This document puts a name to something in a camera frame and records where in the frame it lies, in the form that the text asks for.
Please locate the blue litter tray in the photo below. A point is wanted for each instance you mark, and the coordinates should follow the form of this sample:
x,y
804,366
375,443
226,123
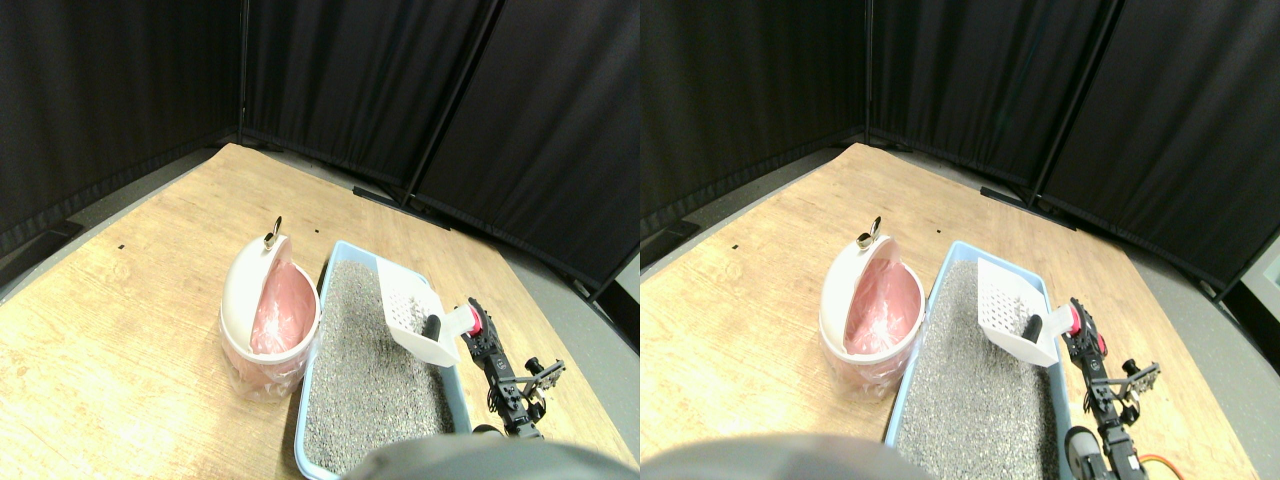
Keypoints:
x,y
960,400
350,380

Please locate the white bin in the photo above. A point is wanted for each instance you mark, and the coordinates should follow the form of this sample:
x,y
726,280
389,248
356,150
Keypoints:
x,y
840,290
240,290

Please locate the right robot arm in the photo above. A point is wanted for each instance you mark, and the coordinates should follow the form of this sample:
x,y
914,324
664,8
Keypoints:
x,y
1105,400
505,395

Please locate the black curtain stand foot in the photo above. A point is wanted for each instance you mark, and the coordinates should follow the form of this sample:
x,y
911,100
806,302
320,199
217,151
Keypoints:
x,y
400,207
40,245
1030,208
665,240

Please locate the black curtain stand pole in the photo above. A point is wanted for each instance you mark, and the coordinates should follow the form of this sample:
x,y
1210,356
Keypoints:
x,y
451,100
243,70
1074,100

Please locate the black lump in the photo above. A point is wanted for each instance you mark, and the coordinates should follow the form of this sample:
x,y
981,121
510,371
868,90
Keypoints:
x,y
1031,330
431,330

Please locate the black bracket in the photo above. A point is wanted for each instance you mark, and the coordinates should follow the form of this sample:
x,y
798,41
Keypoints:
x,y
1140,375
545,372

